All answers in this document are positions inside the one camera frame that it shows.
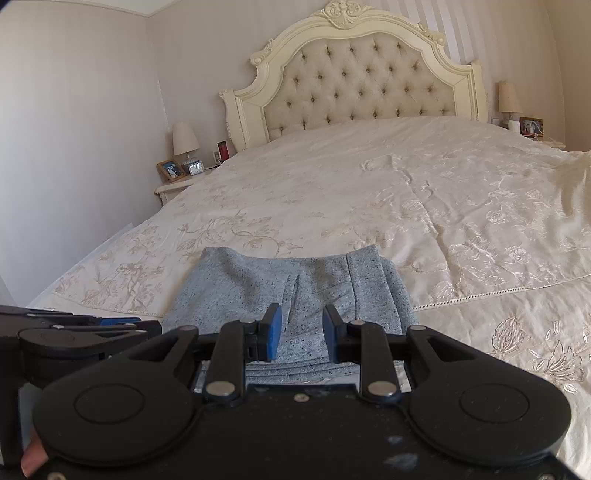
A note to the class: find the small silver clock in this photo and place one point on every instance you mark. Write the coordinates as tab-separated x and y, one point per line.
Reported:
195	168

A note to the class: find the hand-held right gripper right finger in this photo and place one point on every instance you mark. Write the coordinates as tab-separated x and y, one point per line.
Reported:
330	334

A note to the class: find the grey speckled pants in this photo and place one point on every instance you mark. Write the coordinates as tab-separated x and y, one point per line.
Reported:
258	286

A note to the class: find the cream shade table lamp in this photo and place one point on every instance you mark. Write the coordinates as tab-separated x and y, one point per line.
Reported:
509	97
185	138

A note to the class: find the wooden photo frame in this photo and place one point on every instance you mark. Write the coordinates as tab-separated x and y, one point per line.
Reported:
171	170

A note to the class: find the person's left hand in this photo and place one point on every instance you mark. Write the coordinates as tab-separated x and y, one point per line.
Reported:
34	459

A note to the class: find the red box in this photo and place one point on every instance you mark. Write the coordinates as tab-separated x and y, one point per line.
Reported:
223	151

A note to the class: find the cream nightstand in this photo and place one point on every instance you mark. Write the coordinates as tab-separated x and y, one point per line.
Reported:
173	190
554	143

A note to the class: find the cream embroidered bedspread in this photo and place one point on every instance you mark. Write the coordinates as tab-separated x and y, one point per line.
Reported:
369	198

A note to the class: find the small white cup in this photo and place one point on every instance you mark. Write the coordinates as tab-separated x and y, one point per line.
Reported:
514	125

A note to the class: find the cream tufted headboard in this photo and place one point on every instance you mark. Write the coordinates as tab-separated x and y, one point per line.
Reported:
360	78

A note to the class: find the dark photo frame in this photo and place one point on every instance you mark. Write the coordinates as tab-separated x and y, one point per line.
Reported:
531	127

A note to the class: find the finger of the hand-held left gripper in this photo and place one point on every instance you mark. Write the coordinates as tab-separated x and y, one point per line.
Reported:
138	337
120	321

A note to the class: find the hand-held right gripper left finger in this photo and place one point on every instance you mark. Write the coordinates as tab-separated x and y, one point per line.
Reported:
273	332

